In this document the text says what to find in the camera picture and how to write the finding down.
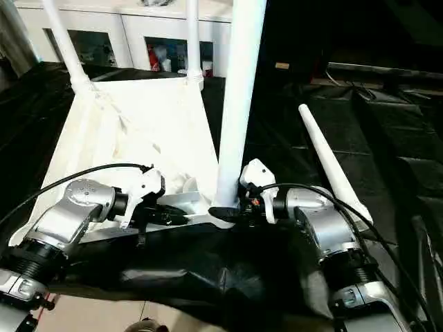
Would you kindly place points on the white plastic table top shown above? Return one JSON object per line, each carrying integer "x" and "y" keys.
{"x": 138, "y": 121}

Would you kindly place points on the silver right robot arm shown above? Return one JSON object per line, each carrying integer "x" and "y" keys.
{"x": 325, "y": 228}

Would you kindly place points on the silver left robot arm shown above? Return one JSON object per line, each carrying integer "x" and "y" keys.
{"x": 69, "y": 207}

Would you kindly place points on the dark brown rounded object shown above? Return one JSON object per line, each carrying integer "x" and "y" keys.
{"x": 145, "y": 325}

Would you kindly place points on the black glossy mat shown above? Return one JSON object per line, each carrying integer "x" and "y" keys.
{"x": 380, "y": 138}

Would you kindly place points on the small yellow label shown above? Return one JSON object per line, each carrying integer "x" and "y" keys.
{"x": 282, "y": 65}

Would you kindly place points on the small white cup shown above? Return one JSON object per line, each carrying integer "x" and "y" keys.
{"x": 207, "y": 68}
{"x": 167, "y": 65}

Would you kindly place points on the red package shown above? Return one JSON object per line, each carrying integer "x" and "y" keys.
{"x": 153, "y": 57}

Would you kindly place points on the white glass door cabinet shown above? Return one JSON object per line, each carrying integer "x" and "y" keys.
{"x": 138, "y": 27}

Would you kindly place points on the black flat monitor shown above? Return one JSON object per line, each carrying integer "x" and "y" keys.
{"x": 380, "y": 71}

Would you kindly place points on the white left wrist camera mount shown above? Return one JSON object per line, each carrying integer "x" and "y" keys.
{"x": 145, "y": 183}

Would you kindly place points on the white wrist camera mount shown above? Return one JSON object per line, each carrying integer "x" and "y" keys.
{"x": 256, "y": 173}
{"x": 145, "y": 183}

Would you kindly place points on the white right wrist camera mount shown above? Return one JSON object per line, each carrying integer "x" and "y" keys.
{"x": 256, "y": 173}

